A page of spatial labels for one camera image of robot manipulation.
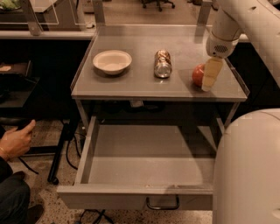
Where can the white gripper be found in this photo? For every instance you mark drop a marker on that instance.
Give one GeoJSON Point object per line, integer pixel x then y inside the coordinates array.
{"type": "Point", "coordinates": [219, 46]}

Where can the red apple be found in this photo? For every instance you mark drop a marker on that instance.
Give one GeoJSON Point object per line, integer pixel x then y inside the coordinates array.
{"type": "Point", "coordinates": [197, 74]}

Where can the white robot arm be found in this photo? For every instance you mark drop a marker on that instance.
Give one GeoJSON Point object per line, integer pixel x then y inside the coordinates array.
{"type": "Point", "coordinates": [246, 177]}

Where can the grey open top drawer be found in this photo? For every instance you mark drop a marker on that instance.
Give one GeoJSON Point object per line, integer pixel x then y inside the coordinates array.
{"type": "Point", "coordinates": [121, 165]}

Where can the person's hand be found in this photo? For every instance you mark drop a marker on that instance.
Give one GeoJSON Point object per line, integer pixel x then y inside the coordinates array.
{"type": "Point", "coordinates": [16, 143]}

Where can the crushed soda can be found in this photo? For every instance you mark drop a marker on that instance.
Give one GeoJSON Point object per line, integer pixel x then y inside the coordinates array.
{"type": "Point", "coordinates": [162, 64]}

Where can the grey metal cabinet table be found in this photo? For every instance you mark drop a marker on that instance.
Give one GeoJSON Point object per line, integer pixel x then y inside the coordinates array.
{"type": "Point", "coordinates": [185, 43]}

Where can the black office chair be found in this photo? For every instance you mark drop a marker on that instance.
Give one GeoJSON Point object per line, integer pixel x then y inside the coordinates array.
{"type": "Point", "coordinates": [158, 3]}

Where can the white paper bowl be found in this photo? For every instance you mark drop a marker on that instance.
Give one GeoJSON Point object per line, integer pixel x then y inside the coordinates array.
{"type": "Point", "coordinates": [112, 62]}

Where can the black side desk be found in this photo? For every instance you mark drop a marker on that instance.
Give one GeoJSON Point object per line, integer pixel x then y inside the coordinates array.
{"type": "Point", "coordinates": [17, 86]}

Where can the brown shoe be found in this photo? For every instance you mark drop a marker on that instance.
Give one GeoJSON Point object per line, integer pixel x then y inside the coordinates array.
{"type": "Point", "coordinates": [34, 213]}

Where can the black drawer handle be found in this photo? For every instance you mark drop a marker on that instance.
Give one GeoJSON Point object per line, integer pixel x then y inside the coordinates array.
{"type": "Point", "coordinates": [159, 203]}

